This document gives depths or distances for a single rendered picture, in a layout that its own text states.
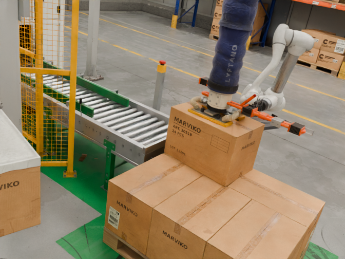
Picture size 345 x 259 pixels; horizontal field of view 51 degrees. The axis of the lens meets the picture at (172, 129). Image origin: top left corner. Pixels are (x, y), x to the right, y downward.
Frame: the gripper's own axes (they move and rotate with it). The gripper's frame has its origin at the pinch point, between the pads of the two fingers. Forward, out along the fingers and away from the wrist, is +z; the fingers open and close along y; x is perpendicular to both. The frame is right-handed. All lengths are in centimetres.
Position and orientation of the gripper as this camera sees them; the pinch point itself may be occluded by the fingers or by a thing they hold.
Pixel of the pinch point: (251, 110)
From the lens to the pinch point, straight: 259.3
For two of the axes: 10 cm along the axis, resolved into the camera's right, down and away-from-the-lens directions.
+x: -7.9, -3.6, 5.0
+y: -1.5, 9.0, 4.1
